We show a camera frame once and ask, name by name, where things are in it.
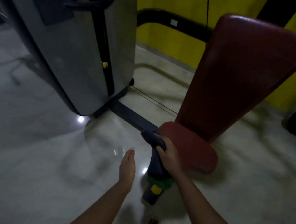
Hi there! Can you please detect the person's right hand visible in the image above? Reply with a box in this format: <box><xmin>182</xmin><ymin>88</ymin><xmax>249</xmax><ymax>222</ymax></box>
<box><xmin>153</xmin><ymin>130</ymin><xmax>185</xmax><ymax>181</ymax></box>

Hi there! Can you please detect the person's left hand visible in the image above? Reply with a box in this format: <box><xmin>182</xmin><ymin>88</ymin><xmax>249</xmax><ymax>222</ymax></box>
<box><xmin>114</xmin><ymin>148</ymin><xmax>140</xmax><ymax>194</ymax></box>

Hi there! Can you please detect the dark grey green cloth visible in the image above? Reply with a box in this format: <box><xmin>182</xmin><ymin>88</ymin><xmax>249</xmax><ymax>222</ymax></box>
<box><xmin>132</xmin><ymin>126</ymin><xmax>178</xmax><ymax>207</ymax></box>

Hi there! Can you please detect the maroon padded backrest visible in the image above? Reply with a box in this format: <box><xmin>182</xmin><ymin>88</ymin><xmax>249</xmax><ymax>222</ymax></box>
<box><xmin>76</xmin><ymin>0</ymin><xmax>296</xmax><ymax>189</ymax></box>

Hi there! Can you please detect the person's right forearm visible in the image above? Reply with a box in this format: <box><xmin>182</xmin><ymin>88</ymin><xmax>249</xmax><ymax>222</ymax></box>
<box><xmin>172</xmin><ymin>165</ymin><xmax>235</xmax><ymax>224</ymax></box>

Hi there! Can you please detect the grey weight stack tower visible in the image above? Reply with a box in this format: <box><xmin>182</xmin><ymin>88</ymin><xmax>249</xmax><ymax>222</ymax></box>
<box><xmin>0</xmin><ymin>0</ymin><xmax>155</xmax><ymax>128</ymax></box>

